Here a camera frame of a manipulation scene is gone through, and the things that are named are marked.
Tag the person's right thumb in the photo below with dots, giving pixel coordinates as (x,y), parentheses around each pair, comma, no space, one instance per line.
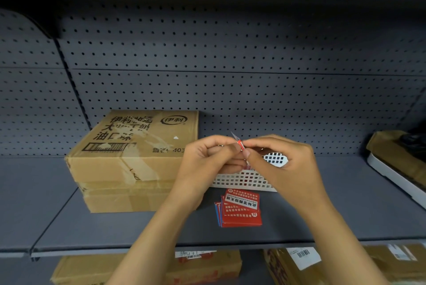
(253,153)

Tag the person's left forearm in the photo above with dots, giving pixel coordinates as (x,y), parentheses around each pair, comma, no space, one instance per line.
(149,245)

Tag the stack of red cards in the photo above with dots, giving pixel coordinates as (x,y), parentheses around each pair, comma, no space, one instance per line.
(240,210)

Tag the grey pegboard back panel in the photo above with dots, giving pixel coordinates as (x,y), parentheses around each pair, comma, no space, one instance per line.
(253,62)

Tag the plain flat cardboard box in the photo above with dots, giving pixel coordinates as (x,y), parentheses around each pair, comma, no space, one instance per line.
(126,200)

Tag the white red shipping label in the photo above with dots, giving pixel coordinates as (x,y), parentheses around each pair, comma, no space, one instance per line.
(194,254)

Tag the person's left hand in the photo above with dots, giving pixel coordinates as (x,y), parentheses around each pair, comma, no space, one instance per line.
(196,168)

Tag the small red white card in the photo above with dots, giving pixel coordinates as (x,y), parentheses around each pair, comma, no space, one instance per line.
(240,144)

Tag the person's left thumb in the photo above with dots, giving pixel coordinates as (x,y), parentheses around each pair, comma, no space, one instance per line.
(228,153)

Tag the black object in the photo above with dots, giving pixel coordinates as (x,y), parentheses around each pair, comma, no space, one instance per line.
(414,143)

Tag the large printed cardboard box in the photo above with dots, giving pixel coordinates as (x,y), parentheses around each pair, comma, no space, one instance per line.
(133,141)

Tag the person's right hand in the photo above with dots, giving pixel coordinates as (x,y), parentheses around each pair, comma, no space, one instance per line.
(293,171)

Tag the white tray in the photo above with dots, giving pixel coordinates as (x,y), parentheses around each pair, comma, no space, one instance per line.
(392,175)

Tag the cardboard box with barcode labels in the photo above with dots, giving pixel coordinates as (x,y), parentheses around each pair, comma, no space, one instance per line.
(402,268)

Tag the grey metal shelf board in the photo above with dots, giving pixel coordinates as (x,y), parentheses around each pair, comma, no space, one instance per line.
(352,201)

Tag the white barcode label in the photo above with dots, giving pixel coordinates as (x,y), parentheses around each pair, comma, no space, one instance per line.
(303,257)

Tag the person's right forearm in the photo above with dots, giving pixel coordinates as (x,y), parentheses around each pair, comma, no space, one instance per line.
(339,248)

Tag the white perforated plastic basket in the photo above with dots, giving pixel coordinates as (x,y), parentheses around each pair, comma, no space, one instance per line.
(243,181)

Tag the cardboard box with red print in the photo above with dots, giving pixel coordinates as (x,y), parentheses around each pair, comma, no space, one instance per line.
(86,269)

